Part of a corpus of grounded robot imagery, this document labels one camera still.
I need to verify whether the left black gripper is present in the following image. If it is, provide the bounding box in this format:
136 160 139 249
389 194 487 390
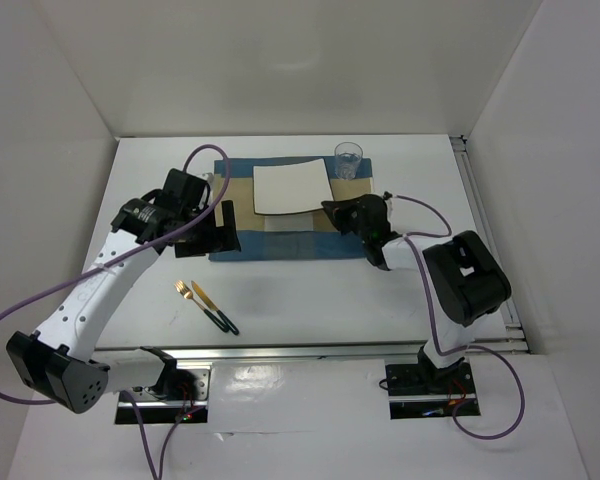
174 199 240 258

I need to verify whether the gold fork green handle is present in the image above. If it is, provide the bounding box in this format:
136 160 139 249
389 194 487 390
174 280 229 333

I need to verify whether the clear drinking glass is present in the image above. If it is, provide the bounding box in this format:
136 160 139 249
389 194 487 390
334 142 363 180

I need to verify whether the white square plate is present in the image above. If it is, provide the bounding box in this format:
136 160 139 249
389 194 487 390
253 158 334 216

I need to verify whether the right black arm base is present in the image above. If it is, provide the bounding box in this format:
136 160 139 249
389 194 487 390
378 352 481 420

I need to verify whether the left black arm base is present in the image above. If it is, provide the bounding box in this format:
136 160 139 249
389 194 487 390
115 349 211 425

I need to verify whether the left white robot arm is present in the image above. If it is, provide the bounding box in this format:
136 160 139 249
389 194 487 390
6 169 241 414

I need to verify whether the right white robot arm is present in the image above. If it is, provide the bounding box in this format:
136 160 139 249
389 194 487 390
322 193 512 392

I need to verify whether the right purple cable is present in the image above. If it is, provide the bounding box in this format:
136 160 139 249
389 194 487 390
384 191 526 440

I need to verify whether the gold knife green handle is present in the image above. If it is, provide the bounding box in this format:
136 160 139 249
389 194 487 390
191 281 240 336

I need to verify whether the aluminium rail frame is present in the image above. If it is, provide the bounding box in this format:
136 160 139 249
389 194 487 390
57 133 531 365

